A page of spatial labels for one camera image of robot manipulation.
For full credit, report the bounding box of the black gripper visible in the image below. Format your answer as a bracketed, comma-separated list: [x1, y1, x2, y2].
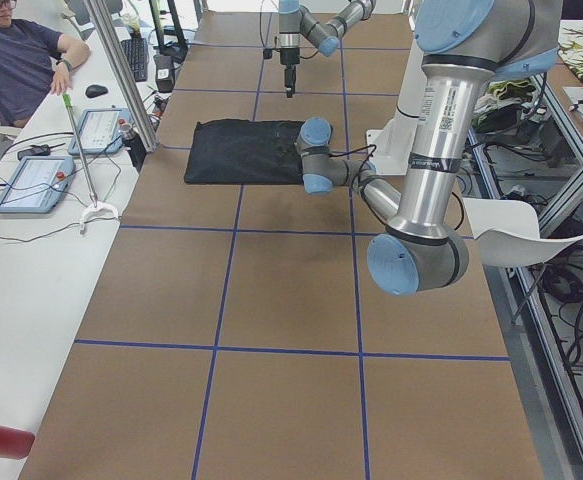
[262, 47, 301, 97]

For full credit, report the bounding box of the black graphic t-shirt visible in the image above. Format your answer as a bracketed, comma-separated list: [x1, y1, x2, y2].
[184, 119, 303, 185]

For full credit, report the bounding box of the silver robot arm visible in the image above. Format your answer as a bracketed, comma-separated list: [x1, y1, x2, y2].
[295, 1, 563, 295]
[262, 0, 376, 98]

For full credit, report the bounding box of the black keyboard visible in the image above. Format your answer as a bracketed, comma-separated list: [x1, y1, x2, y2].
[120, 37, 148, 82]

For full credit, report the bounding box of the black water bottle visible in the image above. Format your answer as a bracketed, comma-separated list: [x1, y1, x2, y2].
[118, 118, 146, 172]

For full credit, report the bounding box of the black computer mouse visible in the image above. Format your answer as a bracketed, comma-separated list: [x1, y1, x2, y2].
[85, 84, 109, 99]

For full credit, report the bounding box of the upper teach pendant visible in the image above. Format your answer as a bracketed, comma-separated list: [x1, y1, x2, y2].
[77, 108, 131, 155]

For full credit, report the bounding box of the teach pendant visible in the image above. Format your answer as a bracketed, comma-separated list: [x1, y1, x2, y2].
[0, 156, 75, 214]
[77, 108, 131, 155]

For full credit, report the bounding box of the white plastic chair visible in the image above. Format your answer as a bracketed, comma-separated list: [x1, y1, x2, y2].
[464, 198, 583, 268]

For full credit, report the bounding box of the lower teach pendant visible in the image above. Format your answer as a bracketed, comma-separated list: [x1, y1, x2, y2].
[0, 156, 75, 214]

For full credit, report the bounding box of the seated person dark shirt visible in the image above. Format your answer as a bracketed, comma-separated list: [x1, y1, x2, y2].
[0, 1, 90, 127]

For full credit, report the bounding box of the aluminium frame post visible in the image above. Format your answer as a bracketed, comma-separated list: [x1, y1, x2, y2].
[84, 0, 158, 153]

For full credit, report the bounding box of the grabber stick green handle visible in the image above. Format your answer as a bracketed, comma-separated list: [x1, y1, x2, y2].
[62, 93, 120, 235]

